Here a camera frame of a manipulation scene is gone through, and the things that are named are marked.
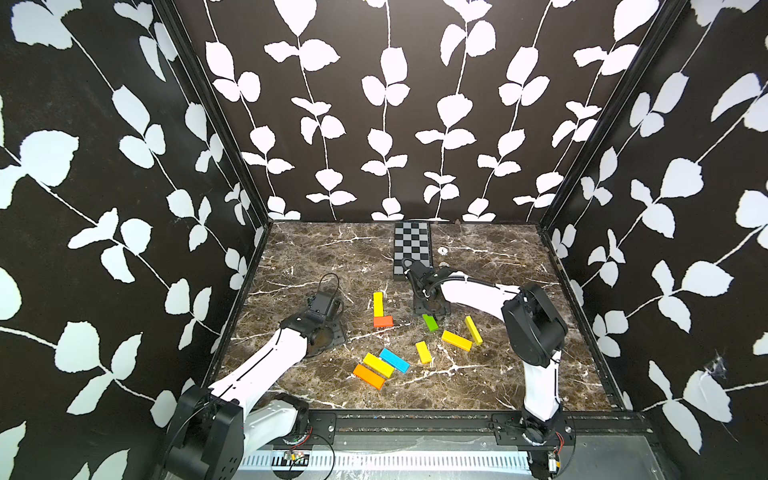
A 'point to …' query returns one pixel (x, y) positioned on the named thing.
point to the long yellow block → (457, 340)
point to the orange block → (369, 376)
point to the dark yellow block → (473, 330)
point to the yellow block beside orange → (378, 364)
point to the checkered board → (412, 240)
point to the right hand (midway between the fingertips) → (423, 306)
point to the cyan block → (394, 360)
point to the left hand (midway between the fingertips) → (337, 331)
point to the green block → (431, 322)
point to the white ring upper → (443, 251)
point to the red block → (383, 321)
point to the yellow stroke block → (378, 304)
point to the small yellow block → (423, 352)
